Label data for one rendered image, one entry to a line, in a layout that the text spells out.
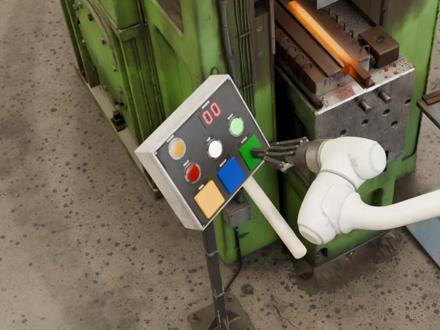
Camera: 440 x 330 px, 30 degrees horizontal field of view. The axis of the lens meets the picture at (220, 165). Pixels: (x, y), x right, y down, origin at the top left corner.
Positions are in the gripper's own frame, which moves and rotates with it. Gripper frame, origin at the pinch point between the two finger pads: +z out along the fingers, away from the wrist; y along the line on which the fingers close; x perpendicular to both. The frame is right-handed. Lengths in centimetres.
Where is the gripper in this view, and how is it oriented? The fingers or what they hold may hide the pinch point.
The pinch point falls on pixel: (261, 152)
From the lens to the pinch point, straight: 231.1
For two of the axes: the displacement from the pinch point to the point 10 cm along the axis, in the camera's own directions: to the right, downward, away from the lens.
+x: -4.7, -7.6, -4.5
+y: 6.0, -6.5, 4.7
